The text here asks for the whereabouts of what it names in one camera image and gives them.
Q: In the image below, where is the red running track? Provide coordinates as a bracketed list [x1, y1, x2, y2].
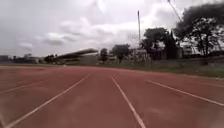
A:
[0, 64, 224, 128]

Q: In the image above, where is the row of distant buildings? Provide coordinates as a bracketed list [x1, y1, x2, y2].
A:
[0, 53, 44, 65]

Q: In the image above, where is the small dark tree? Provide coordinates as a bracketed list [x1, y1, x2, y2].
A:
[99, 47, 109, 64]

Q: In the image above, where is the slanted pole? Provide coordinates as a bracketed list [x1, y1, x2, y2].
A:
[166, 0, 184, 23]

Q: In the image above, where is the pale building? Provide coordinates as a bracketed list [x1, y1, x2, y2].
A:
[128, 48, 149, 63]

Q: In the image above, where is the roofed grandstand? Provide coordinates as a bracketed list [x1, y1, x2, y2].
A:
[43, 48, 100, 66]

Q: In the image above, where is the grass strip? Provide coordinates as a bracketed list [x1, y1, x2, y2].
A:
[59, 61, 224, 79]

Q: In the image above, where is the dark fence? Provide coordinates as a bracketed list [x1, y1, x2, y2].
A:
[179, 54, 224, 67]

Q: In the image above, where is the large dark tree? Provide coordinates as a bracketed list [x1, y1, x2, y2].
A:
[173, 2, 224, 58]

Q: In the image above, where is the tall thin pole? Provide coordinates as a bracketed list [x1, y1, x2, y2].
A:
[136, 9, 142, 49]

